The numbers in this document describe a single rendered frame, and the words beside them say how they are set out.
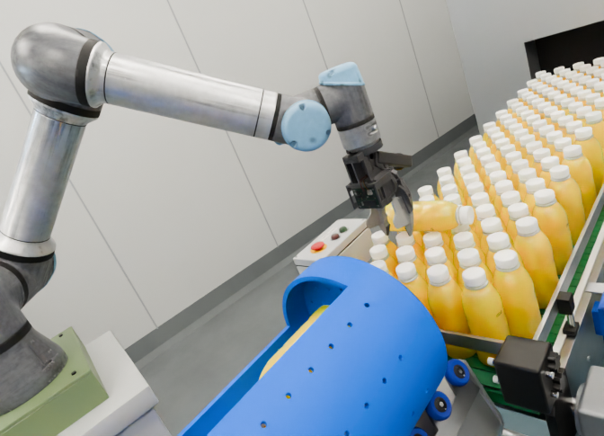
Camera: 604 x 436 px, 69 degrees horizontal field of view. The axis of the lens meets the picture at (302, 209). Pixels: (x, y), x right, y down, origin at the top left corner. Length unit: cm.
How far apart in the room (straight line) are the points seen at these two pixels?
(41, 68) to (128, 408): 54
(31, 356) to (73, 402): 11
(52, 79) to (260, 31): 318
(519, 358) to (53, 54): 81
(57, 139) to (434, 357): 71
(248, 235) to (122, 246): 97
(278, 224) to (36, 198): 298
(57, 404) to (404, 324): 56
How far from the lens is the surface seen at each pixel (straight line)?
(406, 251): 97
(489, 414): 92
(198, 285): 352
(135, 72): 69
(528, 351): 81
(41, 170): 89
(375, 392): 60
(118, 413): 84
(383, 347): 62
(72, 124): 87
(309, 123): 66
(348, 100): 81
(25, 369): 89
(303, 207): 388
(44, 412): 86
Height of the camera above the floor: 155
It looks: 19 degrees down
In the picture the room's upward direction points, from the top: 23 degrees counter-clockwise
